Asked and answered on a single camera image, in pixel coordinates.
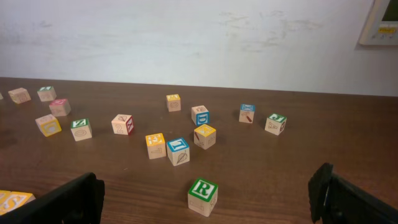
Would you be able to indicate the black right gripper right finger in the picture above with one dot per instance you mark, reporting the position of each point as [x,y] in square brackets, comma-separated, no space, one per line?
[335,200]

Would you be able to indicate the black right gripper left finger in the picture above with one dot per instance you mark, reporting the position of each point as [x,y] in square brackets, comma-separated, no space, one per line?
[78,201]

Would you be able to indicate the yellow S block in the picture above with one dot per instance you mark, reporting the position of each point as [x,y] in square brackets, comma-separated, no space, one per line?
[4,195]

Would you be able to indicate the yellow block back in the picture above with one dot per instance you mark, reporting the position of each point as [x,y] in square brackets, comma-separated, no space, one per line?
[173,102]

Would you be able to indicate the green Z block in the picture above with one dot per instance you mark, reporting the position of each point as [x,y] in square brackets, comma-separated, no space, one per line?
[81,129]

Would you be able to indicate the plain top wooden block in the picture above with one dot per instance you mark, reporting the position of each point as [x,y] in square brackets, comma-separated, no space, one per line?
[48,125]

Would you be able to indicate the plain top block red-side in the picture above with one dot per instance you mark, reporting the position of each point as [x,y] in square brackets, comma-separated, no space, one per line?
[123,124]

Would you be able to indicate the green J block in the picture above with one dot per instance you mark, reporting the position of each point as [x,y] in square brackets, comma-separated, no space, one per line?
[275,123]

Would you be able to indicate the red Q block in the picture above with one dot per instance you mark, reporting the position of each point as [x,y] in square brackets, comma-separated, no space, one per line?
[60,107]

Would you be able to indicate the blue I block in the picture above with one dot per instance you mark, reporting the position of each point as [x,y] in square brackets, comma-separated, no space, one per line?
[178,151]

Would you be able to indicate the green L block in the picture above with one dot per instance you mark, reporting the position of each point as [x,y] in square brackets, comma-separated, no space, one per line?
[47,93]

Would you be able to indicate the plain top yellow-side block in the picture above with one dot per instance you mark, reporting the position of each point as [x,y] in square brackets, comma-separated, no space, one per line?
[19,95]

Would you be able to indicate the green R block right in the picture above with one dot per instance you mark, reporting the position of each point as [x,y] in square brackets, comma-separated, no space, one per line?
[203,196]

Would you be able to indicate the blue X block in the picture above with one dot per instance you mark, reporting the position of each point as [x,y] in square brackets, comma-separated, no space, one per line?
[246,114]

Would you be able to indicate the blue D side block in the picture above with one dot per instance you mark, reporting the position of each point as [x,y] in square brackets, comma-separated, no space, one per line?
[200,115]

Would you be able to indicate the beige wall panel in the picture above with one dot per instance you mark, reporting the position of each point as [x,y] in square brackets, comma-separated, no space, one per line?
[381,25]

